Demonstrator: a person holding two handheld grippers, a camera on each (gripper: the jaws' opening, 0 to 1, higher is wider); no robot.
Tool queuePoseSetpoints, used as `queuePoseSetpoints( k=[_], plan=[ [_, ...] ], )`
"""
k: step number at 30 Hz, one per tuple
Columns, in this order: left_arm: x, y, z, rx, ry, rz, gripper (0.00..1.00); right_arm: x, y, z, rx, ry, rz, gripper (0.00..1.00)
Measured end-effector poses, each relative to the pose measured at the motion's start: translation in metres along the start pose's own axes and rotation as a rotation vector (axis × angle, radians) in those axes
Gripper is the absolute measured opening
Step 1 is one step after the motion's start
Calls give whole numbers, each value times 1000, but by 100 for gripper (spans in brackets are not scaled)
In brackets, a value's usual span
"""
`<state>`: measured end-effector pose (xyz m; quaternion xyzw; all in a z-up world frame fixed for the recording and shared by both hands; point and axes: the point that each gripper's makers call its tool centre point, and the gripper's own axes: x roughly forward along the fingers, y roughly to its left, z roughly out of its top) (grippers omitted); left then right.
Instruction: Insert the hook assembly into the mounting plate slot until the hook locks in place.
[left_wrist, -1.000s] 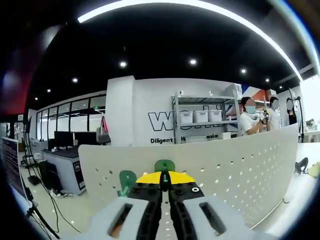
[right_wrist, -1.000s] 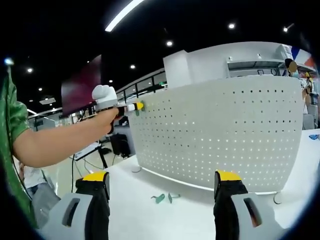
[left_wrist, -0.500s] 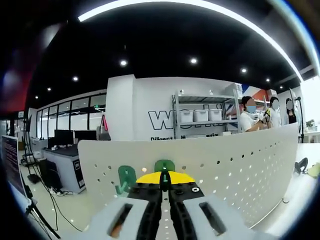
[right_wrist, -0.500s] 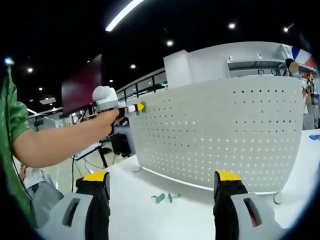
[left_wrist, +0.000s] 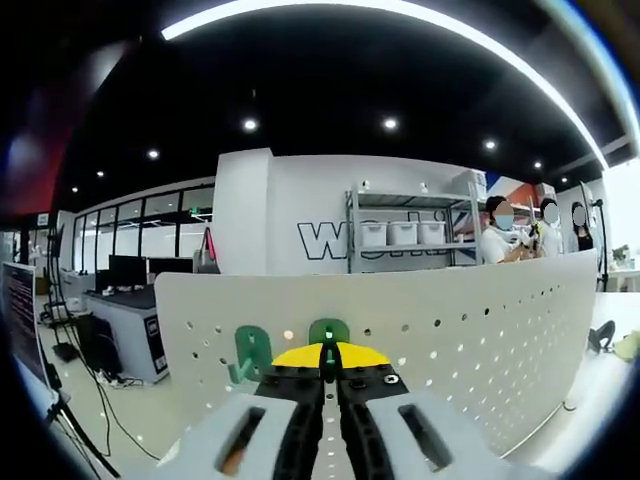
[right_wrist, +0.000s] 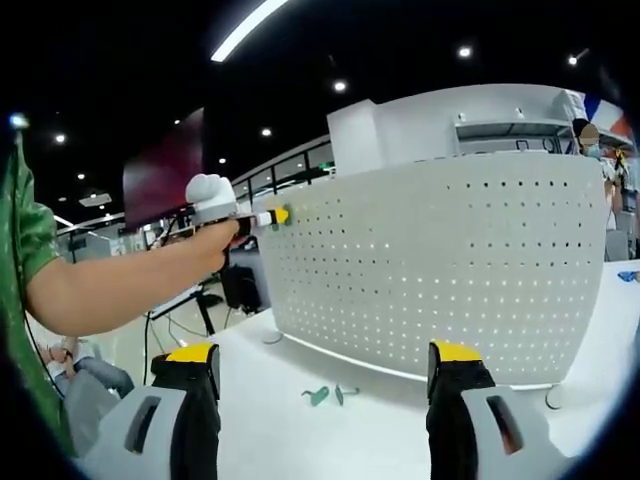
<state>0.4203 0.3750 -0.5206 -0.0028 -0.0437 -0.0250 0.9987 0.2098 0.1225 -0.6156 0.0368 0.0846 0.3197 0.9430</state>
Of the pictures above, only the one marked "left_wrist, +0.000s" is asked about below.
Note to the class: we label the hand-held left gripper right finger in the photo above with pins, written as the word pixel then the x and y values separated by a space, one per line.
pixel 365 425

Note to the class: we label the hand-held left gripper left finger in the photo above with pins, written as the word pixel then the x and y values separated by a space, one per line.
pixel 295 425

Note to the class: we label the green hook assembly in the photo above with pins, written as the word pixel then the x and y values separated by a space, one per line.
pixel 328 330
pixel 247 345

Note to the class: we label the white perforated mounting plate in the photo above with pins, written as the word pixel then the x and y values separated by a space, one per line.
pixel 450 310

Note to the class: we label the grey metal shelf rack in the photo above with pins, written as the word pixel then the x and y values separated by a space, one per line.
pixel 350 235

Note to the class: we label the white storage bin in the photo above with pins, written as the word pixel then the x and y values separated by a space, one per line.
pixel 403 233
pixel 432 233
pixel 373 234

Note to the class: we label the grey desk cabinet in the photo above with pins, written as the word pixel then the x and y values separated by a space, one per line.
pixel 125 330

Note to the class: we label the black computer monitor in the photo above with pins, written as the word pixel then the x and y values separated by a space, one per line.
pixel 170 265
pixel 127 270

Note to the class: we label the black tripod stand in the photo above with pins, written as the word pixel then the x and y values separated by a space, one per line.
pixel 65 415

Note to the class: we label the black curved stand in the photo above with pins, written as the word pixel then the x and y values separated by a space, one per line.
pixel 602 335

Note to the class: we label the white boxes on rack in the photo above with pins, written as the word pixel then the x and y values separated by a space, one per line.
pixel 470 182

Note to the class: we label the pale yellow cloth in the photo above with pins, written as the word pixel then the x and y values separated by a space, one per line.
pixel 627 347

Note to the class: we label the laptop screen with red text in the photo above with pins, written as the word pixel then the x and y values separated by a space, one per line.
pixel 20 320

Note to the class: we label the black light stand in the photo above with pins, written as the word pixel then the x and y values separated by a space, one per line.
pixel 602 240

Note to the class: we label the round ceiling spotlights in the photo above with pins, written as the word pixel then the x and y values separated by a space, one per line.
pixel 390 123

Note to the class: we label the small potted plant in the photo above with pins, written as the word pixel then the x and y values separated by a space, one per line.
pixel 621 255

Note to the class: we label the long ceiling light strip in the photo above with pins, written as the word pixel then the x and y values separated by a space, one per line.
pixel 350 10

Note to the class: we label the small white camera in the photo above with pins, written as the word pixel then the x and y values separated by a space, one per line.
pixel 425 188
pixel 365 186

